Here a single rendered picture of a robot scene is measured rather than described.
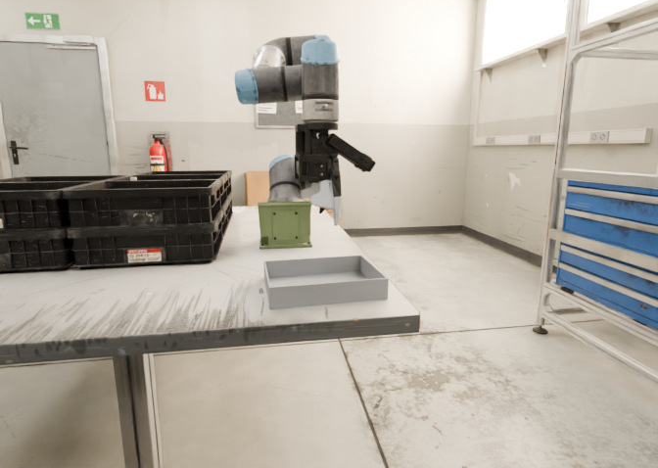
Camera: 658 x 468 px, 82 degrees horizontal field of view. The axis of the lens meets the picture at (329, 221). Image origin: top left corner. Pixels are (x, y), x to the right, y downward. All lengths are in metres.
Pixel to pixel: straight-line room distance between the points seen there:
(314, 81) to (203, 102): 3.69
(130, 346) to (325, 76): 0.62
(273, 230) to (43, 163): 3.79
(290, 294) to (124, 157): 3.89
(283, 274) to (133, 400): 0.43
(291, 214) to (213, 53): 3.34
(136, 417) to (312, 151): 0.66
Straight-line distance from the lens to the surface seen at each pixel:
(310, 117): 0.77
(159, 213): 1.20
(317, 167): 0.77
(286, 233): 1.32
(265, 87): 0.87
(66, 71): 4.80
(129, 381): 0.95
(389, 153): 4.57
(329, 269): 1.05
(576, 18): 2.45
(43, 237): 1.30
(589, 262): 2.26
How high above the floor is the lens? 1.04
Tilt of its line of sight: 11 degrees down
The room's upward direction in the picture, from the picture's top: straight up
